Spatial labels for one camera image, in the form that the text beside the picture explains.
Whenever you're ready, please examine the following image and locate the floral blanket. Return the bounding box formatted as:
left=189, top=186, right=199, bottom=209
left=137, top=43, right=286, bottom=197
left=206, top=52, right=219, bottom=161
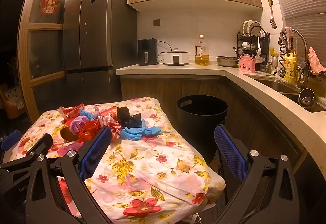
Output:
left=10, top=97, right=226, bottom=224

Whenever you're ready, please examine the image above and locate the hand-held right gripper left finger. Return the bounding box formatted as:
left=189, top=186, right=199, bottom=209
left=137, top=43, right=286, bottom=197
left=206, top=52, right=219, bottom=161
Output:
left=25, top=126, right=114, bottom=224

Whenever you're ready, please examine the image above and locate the gold round tin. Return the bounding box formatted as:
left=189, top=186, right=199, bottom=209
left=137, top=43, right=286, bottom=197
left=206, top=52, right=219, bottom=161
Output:
left=60, top=126, right=78, bottom=142

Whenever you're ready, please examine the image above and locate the steel basin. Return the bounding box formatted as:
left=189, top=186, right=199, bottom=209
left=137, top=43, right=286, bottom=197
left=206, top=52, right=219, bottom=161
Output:
left=216, top=56, right=240, bottom=68

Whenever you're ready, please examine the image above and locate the blue glove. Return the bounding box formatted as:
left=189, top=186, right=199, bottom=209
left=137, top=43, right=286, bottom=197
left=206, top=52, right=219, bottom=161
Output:
left=80, top=109, right=95, bottom=121

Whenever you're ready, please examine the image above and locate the cooking oil bottle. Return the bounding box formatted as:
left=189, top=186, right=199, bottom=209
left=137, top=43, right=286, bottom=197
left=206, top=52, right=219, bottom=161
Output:
left=195, top=34, right=211, bottom=66

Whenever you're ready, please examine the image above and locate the red plastic bag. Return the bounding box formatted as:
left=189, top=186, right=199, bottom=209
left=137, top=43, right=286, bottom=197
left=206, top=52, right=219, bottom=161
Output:
left=78, top=120, right=101, bottom=142

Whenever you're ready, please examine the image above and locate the steel spring faucet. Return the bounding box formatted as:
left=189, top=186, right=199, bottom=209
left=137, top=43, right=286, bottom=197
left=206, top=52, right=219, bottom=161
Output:
left=278, top=28, right=309, bottom=88

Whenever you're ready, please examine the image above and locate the black plastic bag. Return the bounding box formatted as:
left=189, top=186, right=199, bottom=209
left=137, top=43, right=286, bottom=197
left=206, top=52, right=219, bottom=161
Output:
left=117, top=106, right=143, bottom=129

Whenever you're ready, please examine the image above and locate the wooden glass panel door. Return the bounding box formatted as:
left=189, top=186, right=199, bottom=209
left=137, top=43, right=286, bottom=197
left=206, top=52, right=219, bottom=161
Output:
left=17, top=0, right=85, bottom=124

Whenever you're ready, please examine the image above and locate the purple plastic bag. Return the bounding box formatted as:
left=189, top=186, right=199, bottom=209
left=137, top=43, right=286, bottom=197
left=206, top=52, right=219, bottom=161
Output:
left=70, top=116, right=88, bottom=136

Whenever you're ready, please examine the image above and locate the yellow detergent bottle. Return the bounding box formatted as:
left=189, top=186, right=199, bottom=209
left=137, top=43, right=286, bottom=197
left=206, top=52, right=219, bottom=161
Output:
left=283, top=49, right=298, bottom=84

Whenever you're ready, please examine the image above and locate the red white striped wrapper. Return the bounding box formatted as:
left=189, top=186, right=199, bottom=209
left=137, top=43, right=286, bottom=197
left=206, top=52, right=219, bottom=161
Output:
left=98, top=109, right=122, bottom=141

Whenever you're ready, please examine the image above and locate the hanging metal spatula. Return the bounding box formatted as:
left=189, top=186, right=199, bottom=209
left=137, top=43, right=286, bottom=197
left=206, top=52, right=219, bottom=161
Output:
left=267, top=0, right=278, bottom=29

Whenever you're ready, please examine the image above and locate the window blind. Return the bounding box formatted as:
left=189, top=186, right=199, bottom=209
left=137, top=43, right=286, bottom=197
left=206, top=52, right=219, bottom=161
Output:
left=265, top=0, right=326, bottom=61

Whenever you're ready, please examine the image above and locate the pink cloth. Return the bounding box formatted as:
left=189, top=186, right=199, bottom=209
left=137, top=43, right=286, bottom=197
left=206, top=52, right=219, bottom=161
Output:
left=307, top=47, right=326, bottom=75

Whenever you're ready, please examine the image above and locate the blue plastic bag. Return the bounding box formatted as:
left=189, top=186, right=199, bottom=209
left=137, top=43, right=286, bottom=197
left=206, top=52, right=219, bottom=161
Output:
left=120, top=119, right=164, bottom=141

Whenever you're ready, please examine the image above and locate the black dish rack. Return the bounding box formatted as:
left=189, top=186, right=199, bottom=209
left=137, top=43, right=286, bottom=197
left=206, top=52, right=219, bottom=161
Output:
left=236, top=26, right=271, bottom=72

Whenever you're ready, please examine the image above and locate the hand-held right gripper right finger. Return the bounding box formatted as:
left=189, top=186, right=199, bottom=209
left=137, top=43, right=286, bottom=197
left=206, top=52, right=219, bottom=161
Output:
left=214, top=125, right=301, bottom=224

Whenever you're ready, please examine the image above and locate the steel cup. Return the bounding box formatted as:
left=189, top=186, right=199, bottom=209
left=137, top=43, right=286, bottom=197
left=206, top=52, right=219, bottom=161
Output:
left=298, top=88, right=316, bottom=109

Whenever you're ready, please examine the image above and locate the white plate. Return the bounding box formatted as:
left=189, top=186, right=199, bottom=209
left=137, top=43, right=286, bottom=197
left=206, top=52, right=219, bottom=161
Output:
left=247, top=20, right=262, bottom=35

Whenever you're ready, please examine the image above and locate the red snack packet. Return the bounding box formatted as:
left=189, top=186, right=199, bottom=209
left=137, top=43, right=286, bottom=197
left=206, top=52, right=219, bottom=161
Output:
left=59, top=103, right=85, bottom=119

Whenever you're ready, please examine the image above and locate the black trash bin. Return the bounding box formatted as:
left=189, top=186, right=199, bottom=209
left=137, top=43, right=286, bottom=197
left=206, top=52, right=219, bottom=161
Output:
left=177, top=95, right=229, bottom=164

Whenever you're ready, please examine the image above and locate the dark grey refrigerator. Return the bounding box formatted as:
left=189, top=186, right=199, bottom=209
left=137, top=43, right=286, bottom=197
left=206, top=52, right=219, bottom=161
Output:
left=63, top=0, right=138, bottom=112

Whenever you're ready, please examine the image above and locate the pink utensil holder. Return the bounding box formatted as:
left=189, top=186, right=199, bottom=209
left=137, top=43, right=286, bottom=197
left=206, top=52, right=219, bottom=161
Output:
left=238, top=55, right=256, bottom=73

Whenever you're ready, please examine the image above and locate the red door decoration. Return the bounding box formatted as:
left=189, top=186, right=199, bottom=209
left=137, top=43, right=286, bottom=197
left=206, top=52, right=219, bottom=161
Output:
left=39, top=0, right=62, bottom=16

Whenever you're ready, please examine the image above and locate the orange chair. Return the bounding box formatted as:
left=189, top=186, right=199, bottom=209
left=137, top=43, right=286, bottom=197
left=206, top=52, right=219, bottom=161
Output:
left=2, top=84, right=26, bottom=120

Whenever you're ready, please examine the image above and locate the white ladle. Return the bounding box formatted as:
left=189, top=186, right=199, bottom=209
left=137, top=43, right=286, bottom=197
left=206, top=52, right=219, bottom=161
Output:
left=256, top=33, right=263, bottom=56

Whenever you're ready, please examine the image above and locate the beverage can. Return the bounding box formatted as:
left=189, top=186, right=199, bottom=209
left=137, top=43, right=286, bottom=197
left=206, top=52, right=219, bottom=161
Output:
left=270, top=56, right=281, bottom=77

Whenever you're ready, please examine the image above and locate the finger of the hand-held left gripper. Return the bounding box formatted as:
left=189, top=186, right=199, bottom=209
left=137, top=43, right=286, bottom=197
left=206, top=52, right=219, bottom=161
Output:
left=0, top=134, right=54, bottom=176
left=0, top=130, right=22, bottom=153

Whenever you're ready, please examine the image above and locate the black power cable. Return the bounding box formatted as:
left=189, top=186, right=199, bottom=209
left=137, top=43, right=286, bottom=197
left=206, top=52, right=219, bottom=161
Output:
left=156, top=41, right=174, bottom=64

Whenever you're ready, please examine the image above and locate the black air fryer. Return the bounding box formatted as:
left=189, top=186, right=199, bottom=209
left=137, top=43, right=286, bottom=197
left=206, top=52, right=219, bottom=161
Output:
left=138, top=38, right=158, bottom=66

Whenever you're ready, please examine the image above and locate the dark rag on faucet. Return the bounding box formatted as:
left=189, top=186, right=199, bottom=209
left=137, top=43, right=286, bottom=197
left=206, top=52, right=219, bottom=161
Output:
left=278, top=27, right=295, bottom=53

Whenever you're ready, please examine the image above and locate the steel sink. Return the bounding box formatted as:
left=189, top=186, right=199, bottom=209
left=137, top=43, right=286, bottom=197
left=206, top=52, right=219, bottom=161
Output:
left=244, top=75, right=326, bottom=113

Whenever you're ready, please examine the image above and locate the white electric cooker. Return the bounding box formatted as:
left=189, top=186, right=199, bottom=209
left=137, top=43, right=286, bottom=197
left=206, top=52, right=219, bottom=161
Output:
left=163, top=48, right=189, bottom=66

